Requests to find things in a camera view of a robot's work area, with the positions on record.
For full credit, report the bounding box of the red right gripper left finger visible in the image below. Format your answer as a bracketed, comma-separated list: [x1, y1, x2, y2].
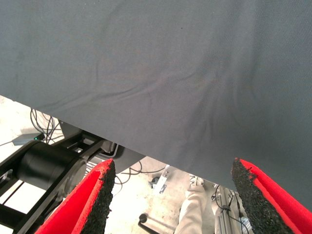
[35, 158, 116, 234]

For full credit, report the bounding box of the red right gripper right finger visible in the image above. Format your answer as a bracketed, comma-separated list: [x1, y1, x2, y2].
[231, 157, 312, 234]

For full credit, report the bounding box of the black office chair base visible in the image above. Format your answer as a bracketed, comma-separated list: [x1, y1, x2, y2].
[137, 213, 161, 234]

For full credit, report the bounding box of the white cloth bundle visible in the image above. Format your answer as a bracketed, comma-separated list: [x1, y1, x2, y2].
[174, 180, 217, 234]

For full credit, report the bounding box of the aluminium table leg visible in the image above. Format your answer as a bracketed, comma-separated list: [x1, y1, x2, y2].
[148, 164, 171, 195]

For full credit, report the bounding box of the grey power adapter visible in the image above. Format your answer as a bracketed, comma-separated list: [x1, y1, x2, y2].
[11, 133, 45, 146]

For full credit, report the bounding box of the dark grey table cloth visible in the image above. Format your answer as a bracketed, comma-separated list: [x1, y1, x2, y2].
[0, 0, 312, 210]

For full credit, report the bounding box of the aluminium profile frame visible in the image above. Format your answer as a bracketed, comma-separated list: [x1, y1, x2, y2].
[213, 185, 252, 234]

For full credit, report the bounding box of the black robot body frame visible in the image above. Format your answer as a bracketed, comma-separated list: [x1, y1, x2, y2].
[0, 120, 144, 234]

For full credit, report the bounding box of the thin black looped floor cable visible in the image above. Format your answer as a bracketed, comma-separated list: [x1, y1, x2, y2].
[113, 160, 166, 197]

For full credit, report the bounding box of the thin black cable bundle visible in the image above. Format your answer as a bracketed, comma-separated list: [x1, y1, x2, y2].
[30, 108, 64, 145]

